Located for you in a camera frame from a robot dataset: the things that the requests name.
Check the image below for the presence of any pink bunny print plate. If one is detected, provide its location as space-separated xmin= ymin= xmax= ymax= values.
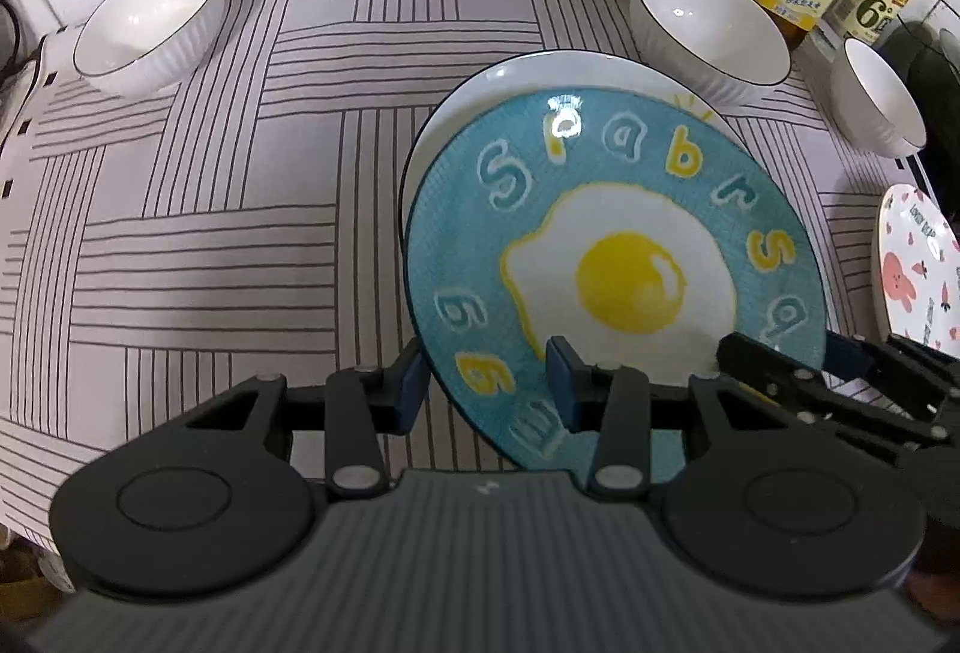
xmin=870 ymin=182 xmax=960 ymax=365

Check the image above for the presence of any blue fried egg plate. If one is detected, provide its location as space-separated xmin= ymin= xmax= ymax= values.
xmin=403 ymin=86 xmax=828 ymax=474

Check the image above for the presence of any striped tablecloth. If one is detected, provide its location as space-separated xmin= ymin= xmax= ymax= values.
xmin=0 ymin=0 xmax=953 ymax=534

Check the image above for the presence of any black cooking pot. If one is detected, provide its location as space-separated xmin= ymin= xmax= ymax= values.
xmin=877 ymin=19 xmax=960 ymax=193

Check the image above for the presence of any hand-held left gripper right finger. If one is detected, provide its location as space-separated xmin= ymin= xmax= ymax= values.
xmin=546 ymin=336 xmax=785 ymax=502

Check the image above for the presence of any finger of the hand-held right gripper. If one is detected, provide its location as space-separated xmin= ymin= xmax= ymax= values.
xmin=825 ymin=334 xmax=960 ymax=433
xmin=716 ymin=330 xmax=938 ymax=451

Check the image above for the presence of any white ribbed bowl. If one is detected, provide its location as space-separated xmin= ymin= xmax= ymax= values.
xmin=831 ymin=36 xmax=929 ymax=157
xmin=73 ymin=0 xmax=226 ymax=97
xmin=628 ymin=0 xmax=792 ymax=110

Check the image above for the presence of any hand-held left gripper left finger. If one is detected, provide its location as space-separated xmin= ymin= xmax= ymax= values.
xmin=184 ymin=342 xmax=430 ymax=498

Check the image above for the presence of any white plate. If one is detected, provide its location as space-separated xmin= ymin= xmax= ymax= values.
xmin=401 ymin=49 xmax=751 ymax=226

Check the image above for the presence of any dark rounded appliance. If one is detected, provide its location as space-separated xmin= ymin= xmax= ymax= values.
xmin=0 ymin=0 xmax=25 ymax=85

